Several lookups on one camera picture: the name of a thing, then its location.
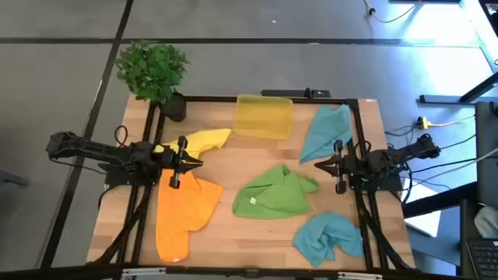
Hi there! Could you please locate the yellow power cable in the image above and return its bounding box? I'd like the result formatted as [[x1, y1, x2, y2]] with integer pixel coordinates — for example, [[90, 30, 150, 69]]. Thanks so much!
[[430, 114, 476, 128]]

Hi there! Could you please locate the black desk leg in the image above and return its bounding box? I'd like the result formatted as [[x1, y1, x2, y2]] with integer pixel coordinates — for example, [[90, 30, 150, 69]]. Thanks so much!
[[419, 72, 498, 105]]

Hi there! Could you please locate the artificial green leafy plant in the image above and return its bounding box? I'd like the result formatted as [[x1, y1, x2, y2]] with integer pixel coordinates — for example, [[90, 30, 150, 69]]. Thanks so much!
[[114, 39, 191, 105]]

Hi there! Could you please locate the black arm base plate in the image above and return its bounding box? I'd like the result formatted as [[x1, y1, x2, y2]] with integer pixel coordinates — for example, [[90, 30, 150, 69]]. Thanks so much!
[[348, 163, 404, 192], [103, 162, 159, 187]]

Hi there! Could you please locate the yellow microfiber towel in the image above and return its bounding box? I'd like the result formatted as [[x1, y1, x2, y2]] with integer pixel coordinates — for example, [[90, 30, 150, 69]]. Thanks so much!
[[153, 128, 233, 160]]

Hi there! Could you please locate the black bar device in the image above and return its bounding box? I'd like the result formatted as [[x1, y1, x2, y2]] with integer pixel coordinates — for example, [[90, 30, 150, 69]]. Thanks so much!
[[261, 88, 332, 99]]

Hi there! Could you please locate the black metal table frame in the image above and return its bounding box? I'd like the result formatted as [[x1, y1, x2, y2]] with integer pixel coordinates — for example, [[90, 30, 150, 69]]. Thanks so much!
[[87, 95, 417, 280]]

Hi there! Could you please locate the grey floor object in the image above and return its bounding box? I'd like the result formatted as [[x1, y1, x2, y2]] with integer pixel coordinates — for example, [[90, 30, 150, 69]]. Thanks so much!
[[0, 170, 30, 188]]

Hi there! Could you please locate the silver frame bracket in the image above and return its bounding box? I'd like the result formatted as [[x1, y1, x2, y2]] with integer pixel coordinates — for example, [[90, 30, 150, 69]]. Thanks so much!
[[337, 271, 384, 280], [121, 267, 168, 279]]

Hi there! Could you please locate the blue microfiber towel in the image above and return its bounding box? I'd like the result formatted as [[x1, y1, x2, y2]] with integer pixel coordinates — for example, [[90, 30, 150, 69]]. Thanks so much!
[[298, 103, 353, 164], [292, 212, 365, 269]]

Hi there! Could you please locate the white floor cable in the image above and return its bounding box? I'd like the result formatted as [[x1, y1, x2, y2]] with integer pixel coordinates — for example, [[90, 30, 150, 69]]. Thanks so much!
[[363, 0, 423, 24]]

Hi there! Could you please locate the black plant pot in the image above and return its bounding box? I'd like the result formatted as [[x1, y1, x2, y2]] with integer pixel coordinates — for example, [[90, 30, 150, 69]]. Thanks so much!
[[160, 92, 188, 123]]

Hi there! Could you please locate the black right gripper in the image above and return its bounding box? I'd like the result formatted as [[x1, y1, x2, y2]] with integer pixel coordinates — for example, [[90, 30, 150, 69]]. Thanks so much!
[[314, 139, 365, 194]]

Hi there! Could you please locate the orange microfiber towel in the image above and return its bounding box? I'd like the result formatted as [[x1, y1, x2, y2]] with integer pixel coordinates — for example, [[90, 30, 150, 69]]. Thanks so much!
[[155, 169, 225, 263]]

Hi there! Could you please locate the white paper sheet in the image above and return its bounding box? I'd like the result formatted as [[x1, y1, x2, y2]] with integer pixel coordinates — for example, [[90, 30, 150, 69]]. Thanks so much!
[[403, 182, 443, 239]]

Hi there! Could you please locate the black laptop keyboard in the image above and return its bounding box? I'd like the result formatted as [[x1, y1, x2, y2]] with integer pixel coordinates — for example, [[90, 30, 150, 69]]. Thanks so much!
[[465, 237, 498, 280]]

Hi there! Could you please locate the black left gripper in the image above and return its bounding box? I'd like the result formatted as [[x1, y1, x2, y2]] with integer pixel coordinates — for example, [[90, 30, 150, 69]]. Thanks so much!
[[155, 135, 204, 191]]

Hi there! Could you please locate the grey computer case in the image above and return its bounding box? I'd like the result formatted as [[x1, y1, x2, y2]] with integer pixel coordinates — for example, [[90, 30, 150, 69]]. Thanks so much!
[[475, 101, 498, 208]]

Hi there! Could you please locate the white crumpled cloth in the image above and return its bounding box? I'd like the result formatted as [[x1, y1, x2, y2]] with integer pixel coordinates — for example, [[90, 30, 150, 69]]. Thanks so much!
[[474, 205, 498, 240]]

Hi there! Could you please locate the green microfiber towel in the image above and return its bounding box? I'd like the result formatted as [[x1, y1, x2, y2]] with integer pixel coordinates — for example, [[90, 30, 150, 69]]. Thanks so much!
[[232, 163, 321, 220]]

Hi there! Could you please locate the yellow translucent plastic bin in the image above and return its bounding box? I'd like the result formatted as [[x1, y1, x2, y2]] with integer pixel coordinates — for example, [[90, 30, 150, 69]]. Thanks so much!
[[233, 93, 294, 141]]

